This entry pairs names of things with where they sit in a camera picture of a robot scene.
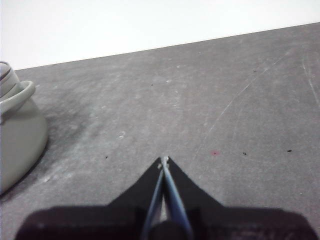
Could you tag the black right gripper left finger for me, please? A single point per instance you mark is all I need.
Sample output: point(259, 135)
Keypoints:
point(100, 222)

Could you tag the pale green electric pot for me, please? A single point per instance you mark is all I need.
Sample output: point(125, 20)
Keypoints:
point(20, 140)

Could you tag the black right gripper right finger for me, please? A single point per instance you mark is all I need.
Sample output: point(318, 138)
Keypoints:
point(237, 225)

